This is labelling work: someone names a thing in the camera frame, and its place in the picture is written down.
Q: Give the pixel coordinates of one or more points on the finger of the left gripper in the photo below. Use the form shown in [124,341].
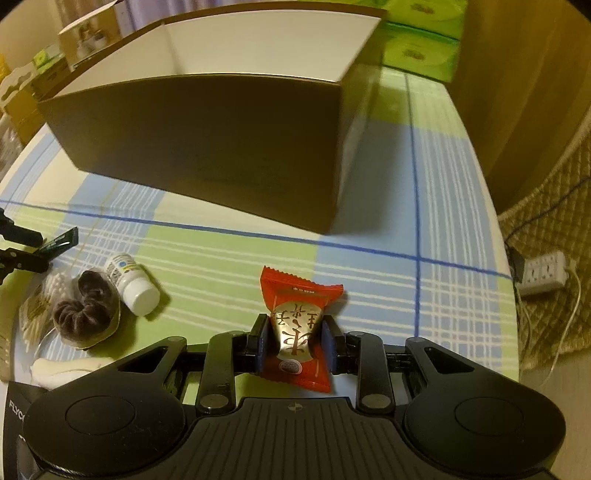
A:
[11,259]
[20,235]

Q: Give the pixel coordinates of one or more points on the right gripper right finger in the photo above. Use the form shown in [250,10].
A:
[363,355]

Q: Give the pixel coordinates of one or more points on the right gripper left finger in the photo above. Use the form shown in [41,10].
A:
[227,355]

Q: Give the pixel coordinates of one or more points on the red snack packet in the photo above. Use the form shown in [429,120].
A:
[297,306]

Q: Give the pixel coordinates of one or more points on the brown hair scrunchie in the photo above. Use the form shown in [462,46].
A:
[89,313]

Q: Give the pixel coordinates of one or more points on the cotton swabs bag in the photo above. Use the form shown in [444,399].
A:
[36,313]

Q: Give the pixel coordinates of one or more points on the white pill bottle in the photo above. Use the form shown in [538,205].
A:
[133,285]

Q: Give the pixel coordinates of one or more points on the white toothbrush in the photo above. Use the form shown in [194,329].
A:
[51,375]

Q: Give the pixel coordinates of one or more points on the checkered tablecloth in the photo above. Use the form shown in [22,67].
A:
[416,244]

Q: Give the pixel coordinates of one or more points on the black flyco box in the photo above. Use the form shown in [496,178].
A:
[19,398]

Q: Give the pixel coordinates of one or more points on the brown cardboard boxes pile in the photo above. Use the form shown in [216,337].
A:
[24,87]

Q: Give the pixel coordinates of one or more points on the quilted brown chair cushion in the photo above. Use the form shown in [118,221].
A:
[547,236]

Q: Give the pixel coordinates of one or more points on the white power strip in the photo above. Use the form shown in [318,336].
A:
[543,274]

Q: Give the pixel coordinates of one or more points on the white product box with photo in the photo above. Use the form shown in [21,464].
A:
[90,34]

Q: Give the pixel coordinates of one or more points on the brown cardboard storage box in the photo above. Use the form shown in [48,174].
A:
[259,107]

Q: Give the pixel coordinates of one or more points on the brown curtain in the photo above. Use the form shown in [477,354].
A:
[522,89]

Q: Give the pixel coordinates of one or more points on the green tissue pack stack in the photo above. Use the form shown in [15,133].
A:
[424,37]

